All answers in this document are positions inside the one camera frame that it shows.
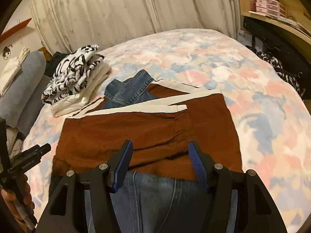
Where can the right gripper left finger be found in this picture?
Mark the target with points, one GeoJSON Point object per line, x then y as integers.
{"type": "Point", "coordinates": [65, 211]}

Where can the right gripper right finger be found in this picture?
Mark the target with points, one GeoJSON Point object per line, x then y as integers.
{"type": "Point", "coordinates": [240, 202]}

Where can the blue denim jacket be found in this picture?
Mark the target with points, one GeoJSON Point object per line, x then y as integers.
{"type": "Point", "coordinates": [150, 203]}

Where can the rust brown garment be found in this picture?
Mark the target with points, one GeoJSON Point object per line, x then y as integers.
{"type": "Point", "coordinates": [160, 122]}

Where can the black clothing pile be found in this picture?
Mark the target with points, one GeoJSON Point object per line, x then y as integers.
{"type": "Point", "coordinates": [52, 64]}

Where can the grey pillow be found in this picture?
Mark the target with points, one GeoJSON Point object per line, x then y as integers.
{"type": "Point", "coordinates": [22, 102]}

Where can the floral bedspread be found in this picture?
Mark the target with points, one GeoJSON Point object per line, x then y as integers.
{"type": "Point", "coordinates": [271, 120]}

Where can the black white patterned folded duvet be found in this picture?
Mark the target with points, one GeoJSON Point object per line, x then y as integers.
{"type": "Point", "coordinates": [76, 78]}

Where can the white patterned curtain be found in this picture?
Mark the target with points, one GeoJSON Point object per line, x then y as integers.
{"type": "Point", "coordinates": [65, 25]}

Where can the wooden bookshelf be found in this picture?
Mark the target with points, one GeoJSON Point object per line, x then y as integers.
{"type": "Point", "coordinates": [295, 28]}

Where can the pink drawer organizer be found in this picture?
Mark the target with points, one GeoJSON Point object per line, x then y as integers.
{"type": "Point", "coordinates": [272, 8]}

